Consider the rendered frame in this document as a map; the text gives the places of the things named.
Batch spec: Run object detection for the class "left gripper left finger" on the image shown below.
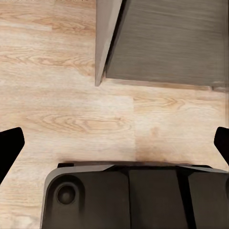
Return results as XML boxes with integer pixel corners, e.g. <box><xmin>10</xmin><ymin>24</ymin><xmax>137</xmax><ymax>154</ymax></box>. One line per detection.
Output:
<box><xmin>0</xmin><ymin>127</ymin><xmax>25</xmax><ymax>184</ymax></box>

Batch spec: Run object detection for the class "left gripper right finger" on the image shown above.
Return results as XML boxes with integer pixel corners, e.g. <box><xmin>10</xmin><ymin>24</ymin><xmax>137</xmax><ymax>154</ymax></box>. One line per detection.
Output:
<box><xmin>214</xmin><ymin>127</ymin><xmax>229</xmax><ymax>165</ymax></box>

